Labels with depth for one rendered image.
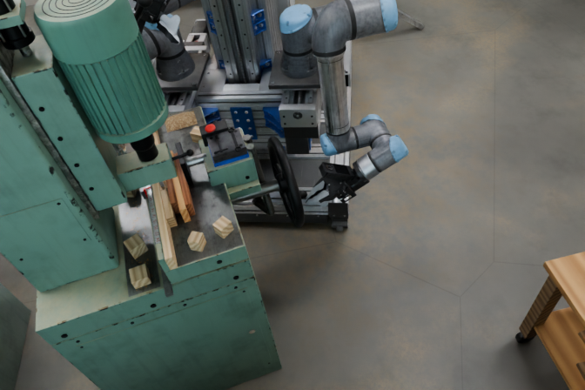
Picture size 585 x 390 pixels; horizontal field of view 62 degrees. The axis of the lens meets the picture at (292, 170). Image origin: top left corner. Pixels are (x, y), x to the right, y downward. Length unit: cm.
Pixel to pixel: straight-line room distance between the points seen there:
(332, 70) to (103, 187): 69
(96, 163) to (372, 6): 80
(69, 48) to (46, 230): 48
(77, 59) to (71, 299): 69
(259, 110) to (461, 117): 135
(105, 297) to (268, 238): 111
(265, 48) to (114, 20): 112
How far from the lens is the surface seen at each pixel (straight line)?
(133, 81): 108
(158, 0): 133
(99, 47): 102
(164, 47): 189
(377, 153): 153
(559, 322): 208
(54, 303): 149
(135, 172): 130
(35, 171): 118
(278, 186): 148
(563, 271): 176
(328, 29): 137
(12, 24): 106
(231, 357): 184
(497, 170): 270
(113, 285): 144
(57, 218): 129
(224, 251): 127
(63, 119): 114
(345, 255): 229
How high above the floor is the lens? 194
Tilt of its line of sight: 48 degrees down
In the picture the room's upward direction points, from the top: 8 degrees counter-clockwise
